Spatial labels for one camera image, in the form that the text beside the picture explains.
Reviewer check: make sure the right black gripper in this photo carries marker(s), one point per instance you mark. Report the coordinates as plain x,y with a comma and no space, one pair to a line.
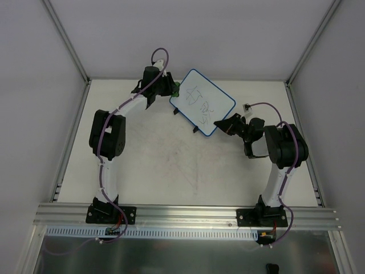
234,125

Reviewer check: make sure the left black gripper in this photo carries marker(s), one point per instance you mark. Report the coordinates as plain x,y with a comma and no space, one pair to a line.
167,85

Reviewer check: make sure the green bone-shaped eraser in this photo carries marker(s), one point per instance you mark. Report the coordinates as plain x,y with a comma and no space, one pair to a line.
175,90

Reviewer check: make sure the blue-framed whiteboard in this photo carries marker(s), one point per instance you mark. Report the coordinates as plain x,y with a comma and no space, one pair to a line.
202,102

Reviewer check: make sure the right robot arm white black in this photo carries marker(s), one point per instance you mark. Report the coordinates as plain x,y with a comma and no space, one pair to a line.
283,145

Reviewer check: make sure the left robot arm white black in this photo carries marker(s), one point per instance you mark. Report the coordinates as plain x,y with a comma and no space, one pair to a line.
108,134

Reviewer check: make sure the small black object bottom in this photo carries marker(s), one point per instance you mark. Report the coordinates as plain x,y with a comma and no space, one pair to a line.
272,269

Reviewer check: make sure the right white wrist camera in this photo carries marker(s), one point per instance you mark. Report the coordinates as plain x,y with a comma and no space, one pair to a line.
247,110

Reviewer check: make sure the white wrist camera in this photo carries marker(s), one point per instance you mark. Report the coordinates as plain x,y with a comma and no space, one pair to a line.
160,63
247,110

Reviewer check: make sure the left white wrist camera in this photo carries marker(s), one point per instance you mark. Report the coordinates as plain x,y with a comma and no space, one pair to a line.
160,63

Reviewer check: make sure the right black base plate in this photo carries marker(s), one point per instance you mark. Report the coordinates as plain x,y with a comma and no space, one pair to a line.
253,217

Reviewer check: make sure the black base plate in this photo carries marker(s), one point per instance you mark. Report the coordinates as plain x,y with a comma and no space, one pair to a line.
128,214
253,217

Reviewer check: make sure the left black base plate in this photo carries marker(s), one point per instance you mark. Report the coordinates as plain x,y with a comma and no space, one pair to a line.
128,214

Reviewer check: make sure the left aluminium frame post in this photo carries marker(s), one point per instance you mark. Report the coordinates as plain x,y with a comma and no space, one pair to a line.
51,12

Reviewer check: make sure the aluminium frame post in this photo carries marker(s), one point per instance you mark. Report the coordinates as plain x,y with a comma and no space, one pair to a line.
330,12
51,12

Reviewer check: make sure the right aluminium frame post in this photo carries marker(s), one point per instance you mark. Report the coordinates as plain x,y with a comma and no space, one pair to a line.
330,12

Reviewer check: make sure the aluminium front rail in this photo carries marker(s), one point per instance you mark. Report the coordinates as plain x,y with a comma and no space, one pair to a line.
185,216

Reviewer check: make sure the white slotted cable duct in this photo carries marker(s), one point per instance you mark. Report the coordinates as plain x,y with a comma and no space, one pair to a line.
155,233

